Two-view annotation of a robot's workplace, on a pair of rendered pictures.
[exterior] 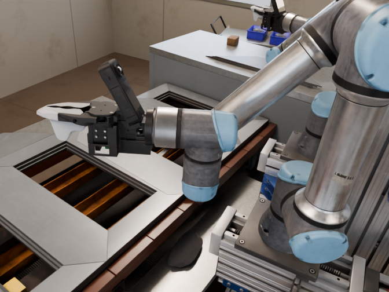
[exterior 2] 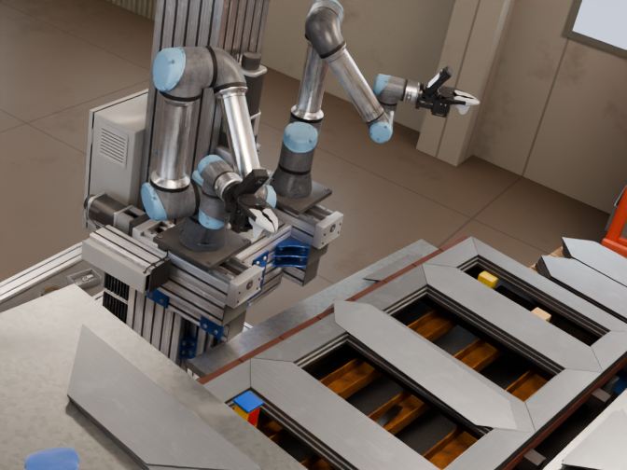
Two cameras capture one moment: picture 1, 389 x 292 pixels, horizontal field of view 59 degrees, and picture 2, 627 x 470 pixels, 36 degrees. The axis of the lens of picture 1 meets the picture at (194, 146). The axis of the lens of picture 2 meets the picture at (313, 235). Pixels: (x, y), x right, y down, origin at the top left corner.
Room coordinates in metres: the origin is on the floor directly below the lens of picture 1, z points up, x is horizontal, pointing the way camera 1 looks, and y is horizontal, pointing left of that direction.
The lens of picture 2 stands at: (3.65, 0.00, 2.67)
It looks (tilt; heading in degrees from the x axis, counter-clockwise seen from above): 31 degrees down; 183
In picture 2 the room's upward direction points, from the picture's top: 12 degrees clockwise
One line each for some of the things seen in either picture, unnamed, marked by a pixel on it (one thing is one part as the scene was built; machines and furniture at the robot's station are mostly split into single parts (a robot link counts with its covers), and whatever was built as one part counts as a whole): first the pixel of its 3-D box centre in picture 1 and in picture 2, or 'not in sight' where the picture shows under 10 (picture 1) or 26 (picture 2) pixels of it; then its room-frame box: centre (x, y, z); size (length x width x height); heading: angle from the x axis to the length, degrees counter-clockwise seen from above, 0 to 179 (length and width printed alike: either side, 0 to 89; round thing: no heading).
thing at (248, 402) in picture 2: not in sight; (247, 403); (1.66, -0.19, 0.88); 0.06 x 0.06 x 0.02; 58
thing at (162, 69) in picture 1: (224, 149); not in sight; (1.91, -0.21, 0.50); 1.30 x 0.04 x 1.01; 58
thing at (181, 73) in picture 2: not in sight; (175, 136); (1.24, -0.58, 1.41); 0.15 x 0.12 x 0.55; 131
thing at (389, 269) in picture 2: not in sight; (405, 273); (0.53, 0.20, 0.70); 0.39 x 0.12 x 0.04; 148
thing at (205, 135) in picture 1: (206, 131); (389, 88); (0.55, -0.02, 1.43); 0.11 x 0.08 x 0.09; 92
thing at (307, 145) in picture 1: (318, 139); (204, 225); (1.15, -0.48, 1.09); 0.15 x 0.15 x 0.10
